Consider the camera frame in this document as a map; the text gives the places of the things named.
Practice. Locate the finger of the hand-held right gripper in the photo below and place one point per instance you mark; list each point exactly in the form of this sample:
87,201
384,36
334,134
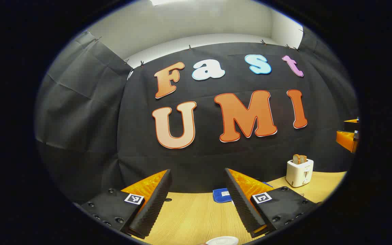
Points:
345,140
350,126

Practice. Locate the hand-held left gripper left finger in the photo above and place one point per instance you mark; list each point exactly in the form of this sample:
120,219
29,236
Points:
155,207

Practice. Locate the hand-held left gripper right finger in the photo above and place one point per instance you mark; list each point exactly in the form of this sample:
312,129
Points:
243,207

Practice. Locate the blue towel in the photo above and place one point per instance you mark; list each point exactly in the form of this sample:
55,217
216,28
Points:
220,196

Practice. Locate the toasted bread slice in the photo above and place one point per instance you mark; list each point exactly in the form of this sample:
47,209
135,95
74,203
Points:
303,159
296,159

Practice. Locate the white toaster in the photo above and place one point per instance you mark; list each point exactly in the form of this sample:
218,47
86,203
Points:
298,175

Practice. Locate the white ceiling light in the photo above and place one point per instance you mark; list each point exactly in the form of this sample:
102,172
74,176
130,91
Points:
163,2

